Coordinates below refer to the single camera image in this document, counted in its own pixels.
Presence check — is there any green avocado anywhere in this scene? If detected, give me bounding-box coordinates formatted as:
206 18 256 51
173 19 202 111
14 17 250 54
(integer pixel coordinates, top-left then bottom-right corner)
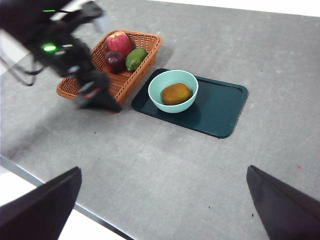
125 47 149 73

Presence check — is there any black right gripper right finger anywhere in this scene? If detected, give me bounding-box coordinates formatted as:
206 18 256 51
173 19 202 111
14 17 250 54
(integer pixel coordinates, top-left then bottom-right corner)
246 164 320 240

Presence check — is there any red apple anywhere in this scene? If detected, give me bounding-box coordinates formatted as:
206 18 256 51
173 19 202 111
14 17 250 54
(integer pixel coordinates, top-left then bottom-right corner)
106 31 133 58

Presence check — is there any brown kiwifruit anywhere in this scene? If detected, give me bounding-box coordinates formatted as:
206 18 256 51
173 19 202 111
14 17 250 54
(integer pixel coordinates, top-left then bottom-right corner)
161 82 193 106

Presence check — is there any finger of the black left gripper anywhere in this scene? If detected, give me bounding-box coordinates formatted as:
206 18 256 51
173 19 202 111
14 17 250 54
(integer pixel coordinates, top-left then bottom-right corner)
77 91 123 113

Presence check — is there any teal ceramic bowl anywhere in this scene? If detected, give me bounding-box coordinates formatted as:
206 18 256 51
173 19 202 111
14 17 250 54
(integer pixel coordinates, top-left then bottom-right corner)
147 69 199 114

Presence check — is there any dark purple plum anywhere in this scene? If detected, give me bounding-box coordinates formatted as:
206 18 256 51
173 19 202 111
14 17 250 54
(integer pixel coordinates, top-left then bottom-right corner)
104 50 127 74

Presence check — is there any brown wicker basket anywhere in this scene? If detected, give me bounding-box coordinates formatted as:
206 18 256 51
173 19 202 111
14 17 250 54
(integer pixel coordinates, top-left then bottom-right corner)
56 29 164 115

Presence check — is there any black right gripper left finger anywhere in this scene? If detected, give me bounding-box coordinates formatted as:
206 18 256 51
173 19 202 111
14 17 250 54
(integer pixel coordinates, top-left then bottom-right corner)
0 166 83 240

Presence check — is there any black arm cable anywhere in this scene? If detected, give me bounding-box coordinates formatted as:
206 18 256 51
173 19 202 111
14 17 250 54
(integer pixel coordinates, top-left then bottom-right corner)
0 56 43 87

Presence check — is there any dark green rectangular tray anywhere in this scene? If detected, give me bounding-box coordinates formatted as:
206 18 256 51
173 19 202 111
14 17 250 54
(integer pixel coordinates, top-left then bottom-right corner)
131 68 249 140

